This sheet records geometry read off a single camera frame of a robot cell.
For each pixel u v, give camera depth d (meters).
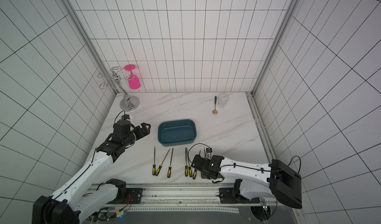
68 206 0.39
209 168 0.57
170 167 0.83
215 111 1.07
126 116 0.73
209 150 0.75
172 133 0.96
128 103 1.13
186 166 0.83
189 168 0.81
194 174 0.79
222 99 1.10
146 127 0.76
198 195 0.74
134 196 0.73
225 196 0.72
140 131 0.72
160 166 0.83
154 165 0.83
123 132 0.60
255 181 0.46
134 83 1.07
